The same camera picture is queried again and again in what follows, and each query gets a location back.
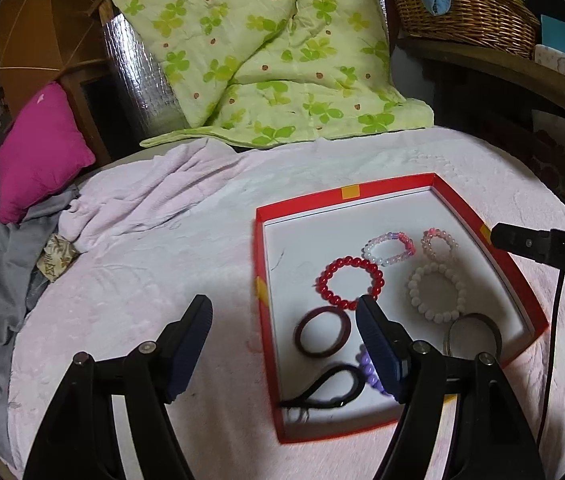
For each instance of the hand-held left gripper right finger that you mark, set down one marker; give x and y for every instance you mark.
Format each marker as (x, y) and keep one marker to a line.
(380, 350)

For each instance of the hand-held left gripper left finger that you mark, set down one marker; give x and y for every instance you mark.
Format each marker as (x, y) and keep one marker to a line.
(192, 350)

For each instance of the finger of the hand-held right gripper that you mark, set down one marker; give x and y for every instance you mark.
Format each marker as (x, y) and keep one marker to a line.
(519, 241)

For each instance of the dark red bangle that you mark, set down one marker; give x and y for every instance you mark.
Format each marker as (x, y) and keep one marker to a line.
(302, 342)

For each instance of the red shallow box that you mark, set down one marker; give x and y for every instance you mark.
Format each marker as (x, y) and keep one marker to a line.
(387, 182)

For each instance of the dark metal bangle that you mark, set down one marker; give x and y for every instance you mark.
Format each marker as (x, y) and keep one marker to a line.
(492, 322)

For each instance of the pale pink blanket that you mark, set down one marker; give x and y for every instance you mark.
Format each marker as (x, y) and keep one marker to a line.
(162, 240)

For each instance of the beige patterned cloth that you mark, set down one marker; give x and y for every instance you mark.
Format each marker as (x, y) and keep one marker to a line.
(57, 257)

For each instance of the white printed box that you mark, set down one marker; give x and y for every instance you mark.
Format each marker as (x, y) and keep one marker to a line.
(559, 65)

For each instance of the wooden shelf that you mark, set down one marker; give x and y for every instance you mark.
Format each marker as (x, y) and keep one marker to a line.
(487, 60)

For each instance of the wicker basket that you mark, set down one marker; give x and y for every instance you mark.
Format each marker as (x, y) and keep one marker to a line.
(482, 15)

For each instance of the magenta pillow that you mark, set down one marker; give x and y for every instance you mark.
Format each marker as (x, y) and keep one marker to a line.
(42, 155)

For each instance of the silver foil mat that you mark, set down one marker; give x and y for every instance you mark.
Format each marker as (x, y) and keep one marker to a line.
(137, 80)

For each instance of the green clover quilt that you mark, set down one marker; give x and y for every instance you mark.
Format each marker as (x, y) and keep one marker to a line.
(262, 35)

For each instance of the wooden chair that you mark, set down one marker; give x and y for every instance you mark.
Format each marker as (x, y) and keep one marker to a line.
(32, 20)

